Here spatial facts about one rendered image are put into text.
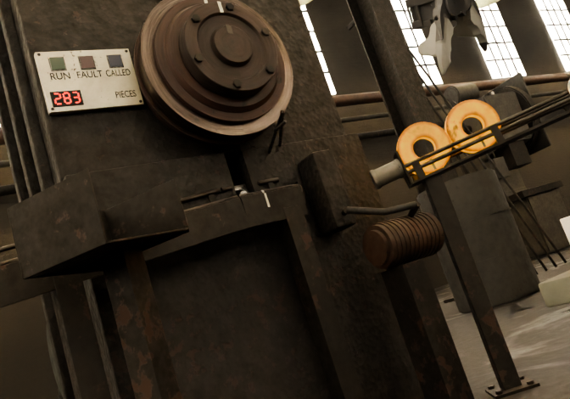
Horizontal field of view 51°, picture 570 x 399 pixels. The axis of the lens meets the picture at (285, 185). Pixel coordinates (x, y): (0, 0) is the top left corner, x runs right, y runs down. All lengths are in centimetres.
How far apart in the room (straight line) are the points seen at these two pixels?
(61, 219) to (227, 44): 77
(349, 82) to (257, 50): 893
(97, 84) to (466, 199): 295
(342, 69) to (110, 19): 896
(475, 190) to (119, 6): 290
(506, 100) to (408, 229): 817
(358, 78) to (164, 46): 923
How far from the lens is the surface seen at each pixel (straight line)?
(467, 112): 184
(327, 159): 178
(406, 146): 178
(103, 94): 175
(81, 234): 109
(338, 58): 1078
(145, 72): 166
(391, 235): 162
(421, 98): 607
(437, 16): 106
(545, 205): 944
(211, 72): 162
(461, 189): 419
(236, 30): 172
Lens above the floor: 38
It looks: 12 degrees up
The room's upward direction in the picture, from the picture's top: 18 degrees counter-clockwise
